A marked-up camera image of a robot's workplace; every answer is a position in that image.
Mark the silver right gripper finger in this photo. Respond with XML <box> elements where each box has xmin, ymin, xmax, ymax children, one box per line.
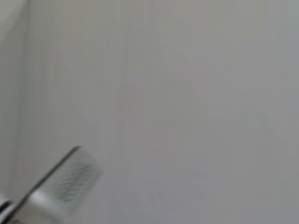
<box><xmin>0</xmin><ymin>146</ymin><xmax>105</xmax><ymax>224</ymax></box>

